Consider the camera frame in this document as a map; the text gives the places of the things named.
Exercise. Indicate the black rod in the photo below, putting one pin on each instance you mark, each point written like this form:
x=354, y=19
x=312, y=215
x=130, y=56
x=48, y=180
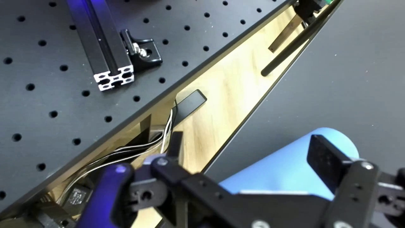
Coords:
x=291, y=51

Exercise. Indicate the black aluminium extrusion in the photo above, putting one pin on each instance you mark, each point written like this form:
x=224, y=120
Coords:
x=98, y=42

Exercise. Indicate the black corner bracket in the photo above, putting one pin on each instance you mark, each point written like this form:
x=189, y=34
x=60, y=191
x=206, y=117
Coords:
x=145, y=51

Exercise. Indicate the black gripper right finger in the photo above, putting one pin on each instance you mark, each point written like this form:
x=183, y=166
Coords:
x=358, y=190

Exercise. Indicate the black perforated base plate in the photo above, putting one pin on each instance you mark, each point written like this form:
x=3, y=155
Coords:
x=41, y=101

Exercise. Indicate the black flat plate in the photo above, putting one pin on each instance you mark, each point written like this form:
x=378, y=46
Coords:
x=189, y=105

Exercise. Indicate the blue plastic cup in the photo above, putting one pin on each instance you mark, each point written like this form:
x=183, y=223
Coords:
x=278, y=172

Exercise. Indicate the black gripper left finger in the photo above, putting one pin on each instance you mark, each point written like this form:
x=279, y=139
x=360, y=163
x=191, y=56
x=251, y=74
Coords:
x=168, y=190

